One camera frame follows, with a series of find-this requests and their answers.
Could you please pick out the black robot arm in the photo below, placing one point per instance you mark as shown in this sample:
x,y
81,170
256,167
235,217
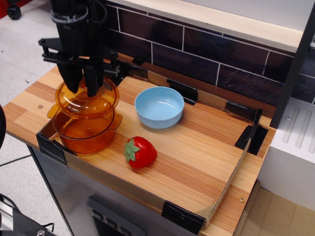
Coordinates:
x,y
77,12

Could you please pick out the orange transparent pot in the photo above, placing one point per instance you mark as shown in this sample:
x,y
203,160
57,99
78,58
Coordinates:
x,y
85,136

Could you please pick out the cardboard fence with black tape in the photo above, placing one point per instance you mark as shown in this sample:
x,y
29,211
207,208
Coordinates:
x,y
199,180

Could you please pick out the black oven control panel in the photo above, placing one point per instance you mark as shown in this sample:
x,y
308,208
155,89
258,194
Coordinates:
x,y
109,223

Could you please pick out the orange transparent pot lid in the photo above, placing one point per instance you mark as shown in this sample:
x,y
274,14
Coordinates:
x,y
80,105

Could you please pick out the light blue bowl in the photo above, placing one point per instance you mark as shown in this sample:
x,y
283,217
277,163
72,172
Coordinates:
x,y
159,107

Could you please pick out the white ribbed sink drainer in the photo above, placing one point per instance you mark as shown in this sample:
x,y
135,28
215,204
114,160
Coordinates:
x,y
296,131

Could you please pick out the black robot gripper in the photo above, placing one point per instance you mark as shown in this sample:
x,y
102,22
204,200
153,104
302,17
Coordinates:
x,y
79,51

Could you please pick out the black caster wheel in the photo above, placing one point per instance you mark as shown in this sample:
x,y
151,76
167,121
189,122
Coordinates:
x,y
14,12

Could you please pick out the black vertical post right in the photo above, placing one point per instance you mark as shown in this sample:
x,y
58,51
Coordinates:
x,y
294,71

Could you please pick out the red toy strawberry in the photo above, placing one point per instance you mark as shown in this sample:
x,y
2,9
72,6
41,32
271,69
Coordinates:
x,y
139,152

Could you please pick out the dark brick backsplash panel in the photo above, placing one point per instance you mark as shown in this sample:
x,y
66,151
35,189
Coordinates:
x,y
240,66

